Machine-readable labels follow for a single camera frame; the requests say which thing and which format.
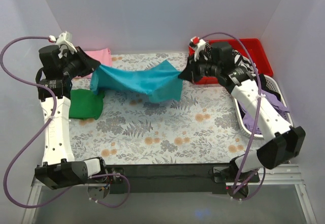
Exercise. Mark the white perforated laundry basket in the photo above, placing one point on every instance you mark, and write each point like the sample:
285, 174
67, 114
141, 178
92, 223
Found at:
246, 121

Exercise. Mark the aluminium rail frame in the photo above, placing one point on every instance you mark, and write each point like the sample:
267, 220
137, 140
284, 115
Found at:
282, 174

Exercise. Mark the floral patterned table mat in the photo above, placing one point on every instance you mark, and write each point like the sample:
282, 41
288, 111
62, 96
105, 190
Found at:
201, 127

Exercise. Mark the black garment in basket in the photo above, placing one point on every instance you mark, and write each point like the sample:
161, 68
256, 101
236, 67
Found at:
266, 89

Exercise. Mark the folded green shirt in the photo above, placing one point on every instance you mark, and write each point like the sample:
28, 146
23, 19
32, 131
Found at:
85, 104

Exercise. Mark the teal t-shirt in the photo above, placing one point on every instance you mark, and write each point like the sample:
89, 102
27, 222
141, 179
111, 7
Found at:
159, 83

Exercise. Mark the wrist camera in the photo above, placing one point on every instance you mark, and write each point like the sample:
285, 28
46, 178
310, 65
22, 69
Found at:
64, 41
197, 45

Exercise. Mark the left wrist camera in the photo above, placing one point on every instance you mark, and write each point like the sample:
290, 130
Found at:
64, 41

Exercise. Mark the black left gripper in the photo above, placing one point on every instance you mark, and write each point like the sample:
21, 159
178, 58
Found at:
83, 63

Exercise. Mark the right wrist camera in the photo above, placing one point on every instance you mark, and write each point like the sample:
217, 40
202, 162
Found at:
197, 45

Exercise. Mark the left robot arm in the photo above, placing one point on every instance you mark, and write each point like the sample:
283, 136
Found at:
59, 168

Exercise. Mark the folded pink shirt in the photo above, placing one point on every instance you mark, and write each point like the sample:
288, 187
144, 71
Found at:
103, 56

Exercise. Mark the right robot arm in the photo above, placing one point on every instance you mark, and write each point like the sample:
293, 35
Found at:
282, 141

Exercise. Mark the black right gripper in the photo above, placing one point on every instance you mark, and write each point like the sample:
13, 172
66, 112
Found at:
194, 69

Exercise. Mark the black white striped shirt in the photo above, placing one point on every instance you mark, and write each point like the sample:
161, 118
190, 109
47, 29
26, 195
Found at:
223, 54

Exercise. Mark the red plastic tray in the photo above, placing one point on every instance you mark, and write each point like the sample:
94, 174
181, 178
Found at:
255, 50

